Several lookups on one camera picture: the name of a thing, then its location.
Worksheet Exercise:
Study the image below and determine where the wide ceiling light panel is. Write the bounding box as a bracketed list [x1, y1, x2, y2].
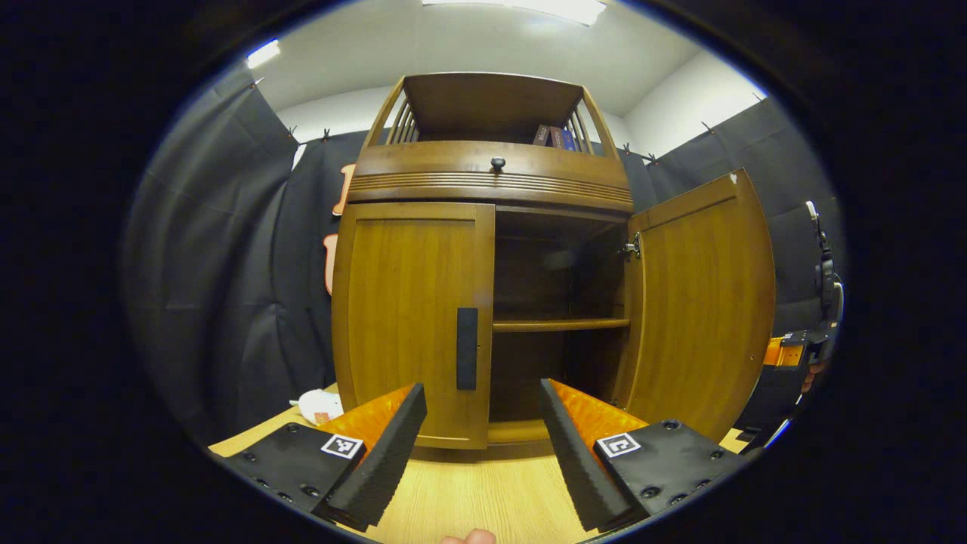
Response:
[422, 0, 607, 27]

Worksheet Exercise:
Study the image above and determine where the wooden shoe cabinet door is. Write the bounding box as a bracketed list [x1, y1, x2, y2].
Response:
[332, 202, 496, 451]
[612, 168, 777, 445]

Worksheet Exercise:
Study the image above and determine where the white soft toy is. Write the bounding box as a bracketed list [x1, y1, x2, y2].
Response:
[289, 389, 344, 426]

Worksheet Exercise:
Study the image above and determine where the wooden inner cabinet shelf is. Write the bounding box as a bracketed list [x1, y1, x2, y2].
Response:
[493, 317, 631, 333]

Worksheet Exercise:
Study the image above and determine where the wooden double-door shoe cabinet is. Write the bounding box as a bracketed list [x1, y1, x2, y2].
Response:
[332, 72, 635, 447]

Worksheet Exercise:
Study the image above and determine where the small ceiling light panel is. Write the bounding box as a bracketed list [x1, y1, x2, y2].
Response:
[246, 39, 281, 70]

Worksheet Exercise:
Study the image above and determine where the wooden cabinet drawer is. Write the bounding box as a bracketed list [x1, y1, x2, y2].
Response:
[348, 141, 635, 214]

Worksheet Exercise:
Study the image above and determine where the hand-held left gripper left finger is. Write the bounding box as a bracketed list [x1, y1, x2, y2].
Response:
[210, 382, 428, 533]

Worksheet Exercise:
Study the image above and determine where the black door handle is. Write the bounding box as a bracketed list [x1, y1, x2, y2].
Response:
[456, 307, 480, 391]

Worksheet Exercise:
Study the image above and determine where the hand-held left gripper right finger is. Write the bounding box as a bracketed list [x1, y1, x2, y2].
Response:
[539, 378, 749, 533]

